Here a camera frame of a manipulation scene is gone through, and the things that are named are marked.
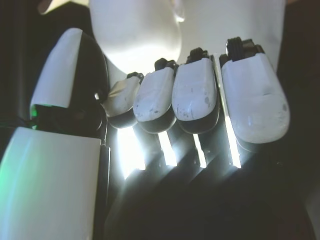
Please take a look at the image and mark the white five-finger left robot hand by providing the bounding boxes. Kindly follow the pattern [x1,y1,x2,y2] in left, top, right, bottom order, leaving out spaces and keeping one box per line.
[0,27,311,240]

